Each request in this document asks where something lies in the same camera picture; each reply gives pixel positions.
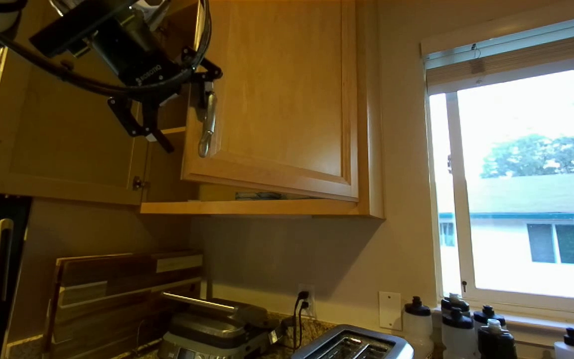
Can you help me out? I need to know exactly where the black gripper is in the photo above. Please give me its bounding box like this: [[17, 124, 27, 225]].
[[97, 22, 223, 152]]

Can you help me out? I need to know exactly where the wooden cabinet door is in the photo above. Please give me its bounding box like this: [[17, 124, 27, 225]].
[[181, 0, 358, 201]]

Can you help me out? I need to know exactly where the wooden cutting board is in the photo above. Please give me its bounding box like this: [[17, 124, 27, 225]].
[[43, 251, 203, 359]]

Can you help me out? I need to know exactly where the stainless panini grill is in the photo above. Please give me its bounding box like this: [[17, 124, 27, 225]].
[[157, 291, 284, 359]]

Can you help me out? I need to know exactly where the black power plug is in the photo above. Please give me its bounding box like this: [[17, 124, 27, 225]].
[[294, 289, 310, 313]]

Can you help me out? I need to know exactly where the stainless steel toaster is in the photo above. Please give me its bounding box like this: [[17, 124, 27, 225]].
[[290, 325, 414, 359]]

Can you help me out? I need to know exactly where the kitchen window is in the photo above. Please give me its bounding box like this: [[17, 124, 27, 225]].
[[420, 14, 574, 323]]

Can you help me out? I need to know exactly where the white bottle black cap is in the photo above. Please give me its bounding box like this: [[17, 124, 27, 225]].
[[402, 295, 432, 341]]

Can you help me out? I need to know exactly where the metal cabinet door handle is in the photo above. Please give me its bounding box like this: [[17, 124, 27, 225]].
[[197, 90, 217, 158]]

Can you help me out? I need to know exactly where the open wooden wall cabinet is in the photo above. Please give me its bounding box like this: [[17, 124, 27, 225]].
[[0, 0, 382, 217]]

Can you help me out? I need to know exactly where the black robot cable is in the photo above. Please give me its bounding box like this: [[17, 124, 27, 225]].
[[0, 0, 213, 100]]

